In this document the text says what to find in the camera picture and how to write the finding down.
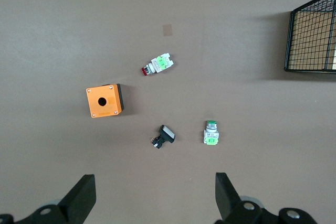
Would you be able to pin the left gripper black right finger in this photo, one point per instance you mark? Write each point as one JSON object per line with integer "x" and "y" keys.
{"x": 228, "y": 203}

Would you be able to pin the green and white switch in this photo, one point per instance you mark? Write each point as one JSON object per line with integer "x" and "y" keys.
{"x": 160, "y": 64}

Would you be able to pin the orange button enclosure box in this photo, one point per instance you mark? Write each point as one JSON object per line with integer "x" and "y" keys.
{"x": 110, "y": 108}

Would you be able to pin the brown tape patch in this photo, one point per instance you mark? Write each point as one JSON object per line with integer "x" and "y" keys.
{"x": 167, "y": 30}

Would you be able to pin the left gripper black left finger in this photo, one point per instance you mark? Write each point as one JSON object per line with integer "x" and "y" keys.
{"x": 78, "y": 197}

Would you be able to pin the black square white-faced button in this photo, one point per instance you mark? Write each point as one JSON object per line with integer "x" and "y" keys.
{"x": 166, "y": 133}

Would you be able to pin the green push button switch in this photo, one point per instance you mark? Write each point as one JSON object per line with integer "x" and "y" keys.
{"x": 210, "y": 137}

